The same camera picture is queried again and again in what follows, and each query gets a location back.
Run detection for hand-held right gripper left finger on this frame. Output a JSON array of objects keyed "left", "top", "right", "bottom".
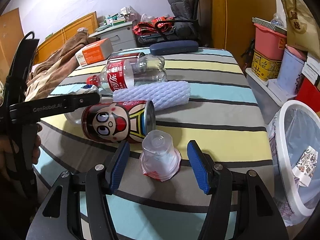
[{"left": 26, "top": 141, "right": 130, "bottom": 240}]

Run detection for clutter of small boxes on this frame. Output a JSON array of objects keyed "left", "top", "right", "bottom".
[{"left": 99, "top": 7, "right": 138, "bottom": 28}]

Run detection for brown blanket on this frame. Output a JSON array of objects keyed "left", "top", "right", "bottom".
[{"left": 25, "top": 31, "right": 98, "bottom": 100}]

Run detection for brown paper bag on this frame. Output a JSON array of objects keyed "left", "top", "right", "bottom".
[{"left": 281, "top": 0, "right": 320, "bottom": 53}]

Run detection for grey cushion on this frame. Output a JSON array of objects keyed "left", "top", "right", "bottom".
[{"left": 167, "top": 0, "right": 194, "bottom": 18}]

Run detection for white bin with plastic liner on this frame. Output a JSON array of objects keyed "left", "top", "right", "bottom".
[{"left": 269, "top": 102, "right": 320, "bottom": 227}]

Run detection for orange white box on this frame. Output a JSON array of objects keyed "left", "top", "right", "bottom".
[{"left": 75, "top": 38, "right": 114, "bottom": 67}]

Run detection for white foam net sleeve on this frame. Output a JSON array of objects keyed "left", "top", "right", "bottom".
[{"left": 113, "top": 80, "right": 192, "bottom": 111}]

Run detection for patterned paper cup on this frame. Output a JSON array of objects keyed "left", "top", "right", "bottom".
[{"left": 291, "top": 145, "right": 320, "bottom": 187}]

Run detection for wooden wardrobe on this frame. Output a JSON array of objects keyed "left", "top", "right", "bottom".
[{"left": 185, "top": 0, "right": 277, "bottom": 63}]

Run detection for red cartoon face can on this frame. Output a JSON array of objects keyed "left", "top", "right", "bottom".
[{"left": 81, "top": 100, "right": 156, "bottom": 144}]

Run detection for clear plastic cup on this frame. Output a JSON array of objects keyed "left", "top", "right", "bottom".
[{"left": 64, "top": 110, "right": 87, "bottom": 126}]

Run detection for grey nightstand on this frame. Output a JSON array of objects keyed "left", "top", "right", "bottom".
[{"left": 89, "top": 21, "right": 137, "bottom": 53}]

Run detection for red patterned bags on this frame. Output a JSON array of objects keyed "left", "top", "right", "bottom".
[{"left": 132, "top": 16, "right": 175, "bottom": 37}]

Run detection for dark folded umbrella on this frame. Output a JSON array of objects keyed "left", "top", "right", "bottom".
[{"left": 241, "top": 38, "right": 255, "bottom": 68}]

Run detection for dark blue glasses case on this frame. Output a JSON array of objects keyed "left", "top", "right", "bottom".
[{"left": 149, "top": 40, "right": 199, "bottom": 55}]

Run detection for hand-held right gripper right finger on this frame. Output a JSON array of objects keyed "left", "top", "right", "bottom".
[{"left": 187, "top": 140, "right": 289, "bottom": 240}]

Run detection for patterned flat tray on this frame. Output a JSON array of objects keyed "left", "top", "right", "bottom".
[{"left": 252, "top": 17, "right": 287, "bottom": 34}]

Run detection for clear plastic bottle red label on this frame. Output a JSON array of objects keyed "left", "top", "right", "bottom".
[{"left": 86, "top": 55, "right": 167, "bottom": 94}]

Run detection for pink plastic box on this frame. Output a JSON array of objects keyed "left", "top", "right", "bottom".
[{"left": 254, "top": 23, "right": 288, "bottom": 60}]

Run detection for wooden headboard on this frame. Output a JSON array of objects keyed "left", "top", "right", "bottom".
[{"left": 32, "top": 11, "right": 98, "bottom": 65}]

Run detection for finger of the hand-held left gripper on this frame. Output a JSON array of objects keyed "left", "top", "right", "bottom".
[{"left": 67, "top": 92, "right": 101, "bottom": 112}]

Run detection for wooden door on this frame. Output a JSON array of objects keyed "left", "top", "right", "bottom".
[{"left": 0, "top": 7, "right": 25, "bottom": 80}]

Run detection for yellow patterned box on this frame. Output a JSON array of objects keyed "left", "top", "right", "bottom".
[{"left": 251, "top": 49, "right": 282, "bottom": 82}]

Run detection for clear jelly cup with lid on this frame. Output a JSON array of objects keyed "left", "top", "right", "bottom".
[{"left": 139, "top": 130, "right": 182, "bottom": 182}]

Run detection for person's left hand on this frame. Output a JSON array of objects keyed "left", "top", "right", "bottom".
[{"left": 0, "top": 124, "right": 43, "bottom": 180}]

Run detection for clear storage box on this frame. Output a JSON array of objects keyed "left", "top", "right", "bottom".
[{"left": 245, "top": 67, "right": 298, "bottom": 120}]

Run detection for striped bed sheet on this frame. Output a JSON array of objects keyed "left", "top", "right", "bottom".
[{"left": 32, "top": 47, "right": 274, "bottom": 240}]

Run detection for pink round lid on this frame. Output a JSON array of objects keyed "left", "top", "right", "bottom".
[{"left": 285, "top": 44, "right": 309, "bottom": 60}]

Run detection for black office chair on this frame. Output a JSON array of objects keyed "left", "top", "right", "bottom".
[{"left": 167, "top": 0, "right": 213, "bottom": 48}]

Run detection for pale purple cylindrical bin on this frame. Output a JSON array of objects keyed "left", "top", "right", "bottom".
[{"left": 277, "top": 47, "right": 307, "bottom": 94}]

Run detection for small white blue bottle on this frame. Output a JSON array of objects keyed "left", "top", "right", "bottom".
[{"left": 81, "top": 84, "right": 102, "bottom": 98}]

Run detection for red gold gift box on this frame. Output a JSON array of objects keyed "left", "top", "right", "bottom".
[{"left": 296, "top": 76, "right": 320, "bottom": 105}]

